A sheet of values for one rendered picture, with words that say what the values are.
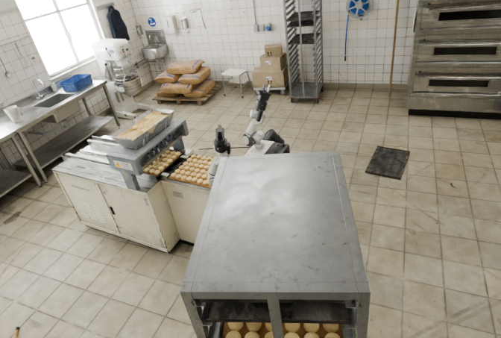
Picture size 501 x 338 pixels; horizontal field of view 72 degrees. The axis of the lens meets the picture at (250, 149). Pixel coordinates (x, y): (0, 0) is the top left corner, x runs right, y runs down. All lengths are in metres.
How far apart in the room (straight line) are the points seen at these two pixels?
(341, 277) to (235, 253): 0.30
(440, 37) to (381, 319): 3.62
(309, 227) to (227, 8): 6.08
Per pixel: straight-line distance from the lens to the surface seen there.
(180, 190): 3.12
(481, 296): 3.40
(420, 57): 5.34
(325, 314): 1.07
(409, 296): 3.24
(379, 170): 4.41
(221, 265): 1.01
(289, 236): 1.05
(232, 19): 6.90
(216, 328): 1.19
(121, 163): 3.08
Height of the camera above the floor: 2.58
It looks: 31 degrees down
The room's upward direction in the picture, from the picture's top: 9 degrees counter-clockwise
